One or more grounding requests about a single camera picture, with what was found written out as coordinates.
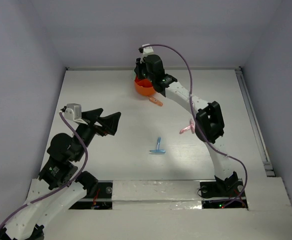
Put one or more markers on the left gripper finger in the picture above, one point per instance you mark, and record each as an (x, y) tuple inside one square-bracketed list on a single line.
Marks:
[(110, 123), (91, 116)]

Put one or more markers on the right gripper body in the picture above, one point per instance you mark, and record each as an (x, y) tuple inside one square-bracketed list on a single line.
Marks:
[(144, 71)]

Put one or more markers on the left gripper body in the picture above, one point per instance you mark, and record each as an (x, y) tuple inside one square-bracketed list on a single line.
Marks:
[(87, 132)]

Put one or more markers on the orange highlighter pen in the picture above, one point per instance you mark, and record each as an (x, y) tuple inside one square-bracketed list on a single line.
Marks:
[(155, 101)]

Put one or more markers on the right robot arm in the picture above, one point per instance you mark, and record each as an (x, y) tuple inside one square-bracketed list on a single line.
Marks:
[(209, 122)]

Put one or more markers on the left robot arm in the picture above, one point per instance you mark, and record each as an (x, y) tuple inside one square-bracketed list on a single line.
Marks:
[(62, 181)]

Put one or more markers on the orange round organizer container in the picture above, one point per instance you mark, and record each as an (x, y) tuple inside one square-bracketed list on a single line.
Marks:
[(144, 87)]

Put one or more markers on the blue pen flat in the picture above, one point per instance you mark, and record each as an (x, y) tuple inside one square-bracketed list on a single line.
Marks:
[(157, 151)]

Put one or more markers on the pink pen upper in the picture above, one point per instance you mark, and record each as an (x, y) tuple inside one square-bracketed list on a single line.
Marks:
[(192, 126)]

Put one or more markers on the pink pen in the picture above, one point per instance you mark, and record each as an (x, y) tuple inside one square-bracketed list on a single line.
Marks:
[(188, 128), (192, 126)]

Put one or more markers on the pink pen lower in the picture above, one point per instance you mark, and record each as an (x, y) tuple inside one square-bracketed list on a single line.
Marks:
[(188, 128)]

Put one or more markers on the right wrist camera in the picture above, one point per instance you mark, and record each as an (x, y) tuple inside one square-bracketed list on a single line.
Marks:
[(145, 50)]

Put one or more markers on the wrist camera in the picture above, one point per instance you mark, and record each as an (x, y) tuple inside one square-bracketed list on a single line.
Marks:
[(145, 50), (72, 112)]

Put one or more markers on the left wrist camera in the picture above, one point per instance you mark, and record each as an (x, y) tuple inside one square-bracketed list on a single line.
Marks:
[(72, 112)]

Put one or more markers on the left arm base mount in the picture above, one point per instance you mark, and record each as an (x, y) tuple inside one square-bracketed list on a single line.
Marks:
[(101, 199)]

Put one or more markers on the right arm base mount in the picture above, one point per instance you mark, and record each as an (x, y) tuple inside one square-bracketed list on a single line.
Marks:
[(213, 197)]

